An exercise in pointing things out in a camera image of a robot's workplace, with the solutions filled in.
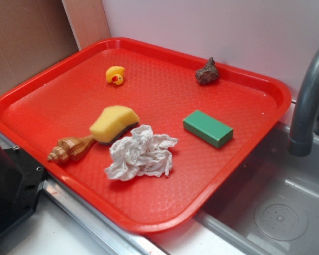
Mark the brown rock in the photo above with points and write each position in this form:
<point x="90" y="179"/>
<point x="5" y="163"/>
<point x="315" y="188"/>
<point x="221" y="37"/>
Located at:
<point x="208" y="73"/>

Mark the yellow rubber duck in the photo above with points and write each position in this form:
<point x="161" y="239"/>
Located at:
<point x="115" y="75"/>

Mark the grey plastic sink basin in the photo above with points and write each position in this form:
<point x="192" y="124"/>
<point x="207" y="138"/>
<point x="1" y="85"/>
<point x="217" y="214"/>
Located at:
<point x="270" y="203"/>

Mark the crumpled white paper towel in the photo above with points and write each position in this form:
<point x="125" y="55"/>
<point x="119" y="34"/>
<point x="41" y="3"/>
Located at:
<point x="143" y="153"/>

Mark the black box object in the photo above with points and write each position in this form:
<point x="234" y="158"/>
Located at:
<point x="21" y="180"/>

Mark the brown cardboard panel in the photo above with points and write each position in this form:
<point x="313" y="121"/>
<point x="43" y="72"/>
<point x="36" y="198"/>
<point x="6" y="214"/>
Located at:
<point x="34" y="35"/>

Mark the brown striped seashell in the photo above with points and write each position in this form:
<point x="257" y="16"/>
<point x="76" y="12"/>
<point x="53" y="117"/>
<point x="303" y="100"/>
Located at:
<point x="71" y="148"/>

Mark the green rectangular block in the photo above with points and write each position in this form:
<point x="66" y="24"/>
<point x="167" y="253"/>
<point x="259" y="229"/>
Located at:
<point x="208" y="129"/>

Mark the yellow sponge with scourer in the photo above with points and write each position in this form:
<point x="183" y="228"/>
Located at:
<point x="112" y="123"/>

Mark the grey faucet spout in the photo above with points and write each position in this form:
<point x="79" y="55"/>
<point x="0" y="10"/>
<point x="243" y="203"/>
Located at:
<point x="305" y="120"/>

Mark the red plastic tray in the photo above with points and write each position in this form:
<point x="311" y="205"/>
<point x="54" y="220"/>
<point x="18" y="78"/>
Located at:
<point x="160" y="86"/>

